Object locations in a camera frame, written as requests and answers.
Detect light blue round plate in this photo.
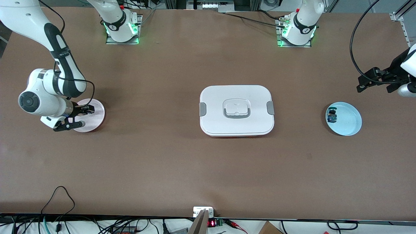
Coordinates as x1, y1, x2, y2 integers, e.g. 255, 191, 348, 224
326, 102, 362, 136

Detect white lunch box grey clips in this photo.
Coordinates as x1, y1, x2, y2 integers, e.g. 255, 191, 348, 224
199, 85, 275, 137

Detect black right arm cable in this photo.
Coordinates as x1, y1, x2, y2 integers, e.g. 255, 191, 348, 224
38, 0, 95, 108

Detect small white box device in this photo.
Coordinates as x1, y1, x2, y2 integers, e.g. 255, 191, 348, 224
193, 207, 215, 218

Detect pink round plate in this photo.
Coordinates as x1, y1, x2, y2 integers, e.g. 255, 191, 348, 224
73, 98, 105, 133

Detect brown cardboard piece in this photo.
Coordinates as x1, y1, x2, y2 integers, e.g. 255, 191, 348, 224
258, 221, 284, 234

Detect red clip leads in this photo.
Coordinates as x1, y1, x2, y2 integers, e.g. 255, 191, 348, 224
224, 219, 247, 234

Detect black oval cable loop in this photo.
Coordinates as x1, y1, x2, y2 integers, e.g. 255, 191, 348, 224
327, 220, 358, 231

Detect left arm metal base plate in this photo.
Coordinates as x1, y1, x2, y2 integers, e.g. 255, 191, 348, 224
276, 16, 312, 48

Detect thin black looped cable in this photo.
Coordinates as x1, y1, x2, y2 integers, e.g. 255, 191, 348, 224
41, 186, 76, 225

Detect white power strip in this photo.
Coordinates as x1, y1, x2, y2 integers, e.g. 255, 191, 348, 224
187, 0, 234, 12

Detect grey wedge bracket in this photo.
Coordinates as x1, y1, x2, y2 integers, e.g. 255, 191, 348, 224
187, 210, 209, 234

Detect aluminium frame profile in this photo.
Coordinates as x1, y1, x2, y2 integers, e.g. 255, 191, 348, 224
389, 0, 416, 49

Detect black cable on table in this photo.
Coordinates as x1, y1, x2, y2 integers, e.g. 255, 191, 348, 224
224, 12, 286, 26

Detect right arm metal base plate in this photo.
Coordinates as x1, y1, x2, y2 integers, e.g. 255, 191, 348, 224
106, 14, 143, 45

